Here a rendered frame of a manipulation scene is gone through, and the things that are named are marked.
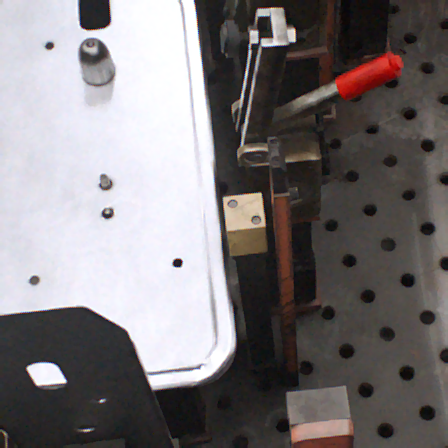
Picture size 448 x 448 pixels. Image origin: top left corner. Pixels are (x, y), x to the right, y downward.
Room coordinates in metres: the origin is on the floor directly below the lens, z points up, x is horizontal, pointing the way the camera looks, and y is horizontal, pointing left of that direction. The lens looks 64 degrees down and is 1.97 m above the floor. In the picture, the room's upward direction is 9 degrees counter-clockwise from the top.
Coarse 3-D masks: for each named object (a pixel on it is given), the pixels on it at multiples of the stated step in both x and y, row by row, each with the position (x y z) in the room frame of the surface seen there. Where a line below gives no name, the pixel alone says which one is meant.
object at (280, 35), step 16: (256, 16) 0.55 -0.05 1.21; (272, 16) 0.55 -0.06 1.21; (224, 32) 0.54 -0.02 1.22; (240, 32) 0.54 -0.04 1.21; (256, 32) 0.54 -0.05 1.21; (272, 32) 0.53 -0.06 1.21; (288, 32) 0.54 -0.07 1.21; (304, 32) 0.54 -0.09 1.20; (224, 48) 0.53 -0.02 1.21; (256, 48) 0.53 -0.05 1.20; (272, 48) 0.52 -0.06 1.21; (288, 48) 0.52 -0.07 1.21; (256, 64) 0.53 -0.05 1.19; (272, 64) 0.52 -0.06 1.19; (256, 80) 0.52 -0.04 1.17; (272, 80) 0.52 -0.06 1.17; (256, 96) 0.52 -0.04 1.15; (272, 96) 0.52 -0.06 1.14; (240, 112) 0.55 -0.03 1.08; (256, 112) 0.52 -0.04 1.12; (272, 112) 0.52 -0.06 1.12; (240, 128) 0.55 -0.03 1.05; (256, 128) 0.52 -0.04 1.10
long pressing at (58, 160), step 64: (0, 0) 0.78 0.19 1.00; (64, 0) 0.77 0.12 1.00; (128, 0) 0.75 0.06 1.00; (192, 0) 0.74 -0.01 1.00; (0, 64) 0.70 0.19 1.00; (64, 64) 0.69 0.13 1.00; (128, 64) 0.68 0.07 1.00; (192, 64) 0.66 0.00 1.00; (0, 128) 0.63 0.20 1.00; (64, 128) 0.61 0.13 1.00; (128, 128) 0.60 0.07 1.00; (192, 128) 0.59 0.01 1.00; (0, 192) 0.56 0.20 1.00; (64, 192) 0.55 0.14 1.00; (128, 192) 0.53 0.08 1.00; (192, 192) 0.52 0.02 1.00; (0, 256) 0.49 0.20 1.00; (64, 256) 0.48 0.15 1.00; (128, 256) 0.47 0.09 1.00; (192, 256) 0.46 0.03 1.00; (128, 320) 0.41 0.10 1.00; (192, 320) 0.40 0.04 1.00; (192, 384) 0.34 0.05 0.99
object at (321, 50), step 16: (256, 0) 0.69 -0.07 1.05; (272, 0) 0.69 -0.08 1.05; (288, 0) 0.69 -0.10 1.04; (304, 0) 0.69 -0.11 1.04; (320, 0) 0.69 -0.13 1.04; (288, 16) 0.69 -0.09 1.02; (304, 16) 0.69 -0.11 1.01; (320, 16) 0.69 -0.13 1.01; (320, 32) 0.69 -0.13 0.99; (304, 48) 0.69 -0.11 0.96; (320, 48) 0.69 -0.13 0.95; (288, 64) 0.69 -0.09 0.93; (304, 64) 0.69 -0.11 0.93; (288, 80) 0.69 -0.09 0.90; (304, 80) 0.69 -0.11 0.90; (288, 96) 0.69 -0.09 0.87; (320, 112) 0.71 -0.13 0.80; (320, 128) 0.69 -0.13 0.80; (320, 144) 0.69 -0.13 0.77; (336, 176) 0.67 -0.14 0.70
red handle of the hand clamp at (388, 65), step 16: (368, 64) 0.54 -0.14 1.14; (384, 64) 0.53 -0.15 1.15; (400, 64) 0.53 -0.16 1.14; (336, 80) 0.54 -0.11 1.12; (352, 80) 0.53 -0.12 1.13; (368, 80) 0.53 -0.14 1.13; (384, 80) 0.52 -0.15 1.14; (304, 96) 0.54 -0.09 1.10; (320, 96) 0.54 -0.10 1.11; (336, 96) 0.53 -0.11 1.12; (352, 96) 0.53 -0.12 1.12; (288, 112) 0.54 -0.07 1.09; (304, 112) 0.53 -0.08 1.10; (272, 128) 0.53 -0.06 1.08
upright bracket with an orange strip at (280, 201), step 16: (272, 144) 0.45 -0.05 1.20; (272, 160) 0.43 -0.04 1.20; (272, 176) 0.43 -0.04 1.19; (272, 192) 0.43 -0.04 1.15; (288, 192) 0.43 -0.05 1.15; (272, 208) 0.45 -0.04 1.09; (288, 208) 0.42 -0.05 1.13; (288, 224) 0.42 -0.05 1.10; (288, 240) 0.42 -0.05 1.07; (288, 256) 0.42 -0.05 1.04; (288, 272) 0.42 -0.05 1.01; (288, 288) 0.42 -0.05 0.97; (288, 304) 0.42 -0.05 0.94; (288, 320) 0.42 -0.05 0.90; (288, 336) 0.43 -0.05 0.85; (288, 352) 0.43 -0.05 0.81; (288, 368) 0.43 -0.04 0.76; (288, 384) 0.42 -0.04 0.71
